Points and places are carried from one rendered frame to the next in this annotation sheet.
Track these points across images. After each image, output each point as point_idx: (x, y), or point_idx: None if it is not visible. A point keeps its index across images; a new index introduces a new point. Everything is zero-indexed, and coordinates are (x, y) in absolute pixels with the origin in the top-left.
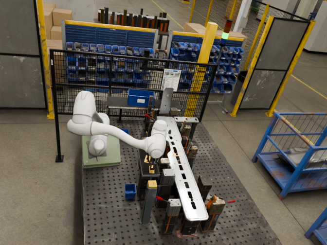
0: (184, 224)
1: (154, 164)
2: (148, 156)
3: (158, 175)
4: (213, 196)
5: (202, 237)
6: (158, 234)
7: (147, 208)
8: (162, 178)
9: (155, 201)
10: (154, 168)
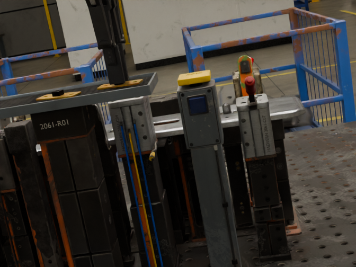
0: (281, 176)
1: (122, 46)
2: (104, 12)
3: (157, 76)
4: (241, 60)
5: (297, 201)
6: (290, 265)
7: (230, 202)
8: (135, 124)
9: (154, 259)
10: (126, 68)
